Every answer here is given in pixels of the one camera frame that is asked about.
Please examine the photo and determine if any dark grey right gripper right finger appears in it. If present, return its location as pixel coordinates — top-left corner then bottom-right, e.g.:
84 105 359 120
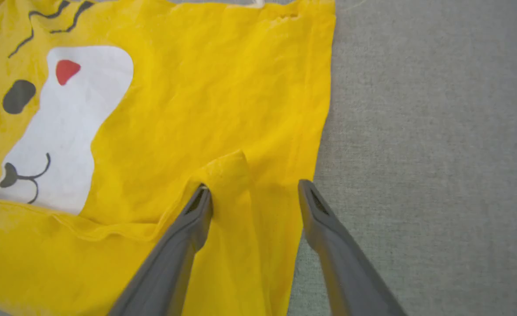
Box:
298 179 408 316

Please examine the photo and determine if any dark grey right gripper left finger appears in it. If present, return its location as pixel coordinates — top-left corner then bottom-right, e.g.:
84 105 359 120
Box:
107 183 214 316

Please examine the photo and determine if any yellow t-shirt with animal print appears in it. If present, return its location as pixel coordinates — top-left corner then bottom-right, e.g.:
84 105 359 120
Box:
0 0 337 316

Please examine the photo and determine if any light grey fabric sofa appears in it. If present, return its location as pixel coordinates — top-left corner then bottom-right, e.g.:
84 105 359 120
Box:
0 0 517 316

